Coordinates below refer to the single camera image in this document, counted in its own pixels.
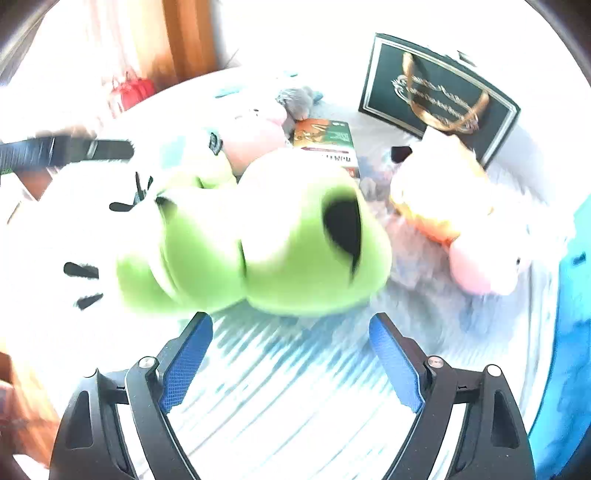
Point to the red bag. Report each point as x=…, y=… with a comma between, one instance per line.
x=131, y=90

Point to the black gift bag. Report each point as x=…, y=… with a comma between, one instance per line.
x=438, y=92

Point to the grey elephant plush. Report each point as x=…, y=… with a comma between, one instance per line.
x=298, y=99

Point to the green and white plush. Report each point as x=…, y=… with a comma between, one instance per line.
x=300, y=230

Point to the pink pig plush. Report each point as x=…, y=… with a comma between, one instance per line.
x=480, y=267

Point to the wooden headboard frame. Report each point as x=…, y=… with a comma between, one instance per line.
x=184, y=41

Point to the green cardboard box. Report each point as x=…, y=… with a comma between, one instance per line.
x=323, y=143

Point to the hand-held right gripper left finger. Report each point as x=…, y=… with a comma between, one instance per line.
x=187, y=360

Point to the teal shirt pig plush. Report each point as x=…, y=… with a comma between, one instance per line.
x=258, y=136

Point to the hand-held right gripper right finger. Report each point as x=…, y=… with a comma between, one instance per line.
x=397, y=364

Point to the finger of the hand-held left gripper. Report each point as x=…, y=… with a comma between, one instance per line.
x=69, y=150

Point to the blue plastic crate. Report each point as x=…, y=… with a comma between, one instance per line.
x=572, y=323

